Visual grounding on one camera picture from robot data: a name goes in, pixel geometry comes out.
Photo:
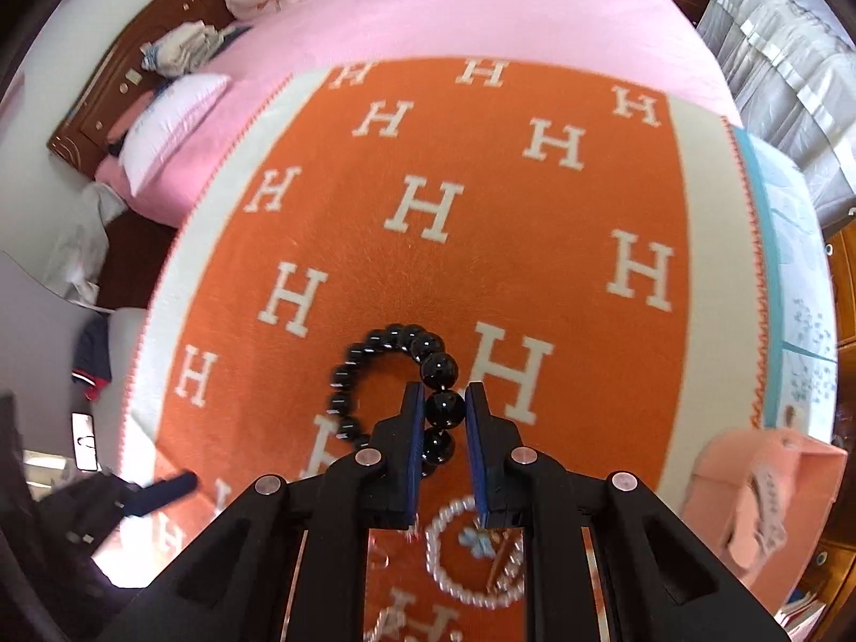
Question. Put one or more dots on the pink jewelry box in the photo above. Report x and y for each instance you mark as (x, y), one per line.
(722, 481)

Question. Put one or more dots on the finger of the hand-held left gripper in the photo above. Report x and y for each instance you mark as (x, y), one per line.
(167, 489)

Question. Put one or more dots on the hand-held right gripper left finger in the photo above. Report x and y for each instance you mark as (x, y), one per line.
(413, 455)

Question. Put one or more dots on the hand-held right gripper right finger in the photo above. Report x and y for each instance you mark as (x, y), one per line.
(479, 461)

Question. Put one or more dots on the pink bed sheet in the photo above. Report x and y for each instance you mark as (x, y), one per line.
(468, 13)

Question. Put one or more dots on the crumpled white cloth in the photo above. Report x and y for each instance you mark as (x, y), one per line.
(87, 241)

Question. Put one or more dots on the light blue floral sheet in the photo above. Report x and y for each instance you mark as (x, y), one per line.
(796, 281)

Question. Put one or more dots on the white pillow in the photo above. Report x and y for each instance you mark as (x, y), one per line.
(167, 127)

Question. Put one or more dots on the pile of folded clothes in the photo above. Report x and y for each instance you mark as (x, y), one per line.
(180, 47)

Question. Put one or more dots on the blue flower hair pin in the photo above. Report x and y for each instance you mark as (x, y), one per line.
(476, 543)

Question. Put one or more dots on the dark garment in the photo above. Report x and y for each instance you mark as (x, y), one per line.
(93, 361)

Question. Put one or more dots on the light wooden cabinet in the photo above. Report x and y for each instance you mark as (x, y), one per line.
(846, 294)

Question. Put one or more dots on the orange letter print blanket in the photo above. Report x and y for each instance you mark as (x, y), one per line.
(535, 247)

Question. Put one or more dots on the white ruffled cloth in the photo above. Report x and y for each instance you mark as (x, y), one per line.
(782, 47)

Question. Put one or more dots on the brown wooden headboard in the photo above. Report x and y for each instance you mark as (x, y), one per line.
(100, 93)

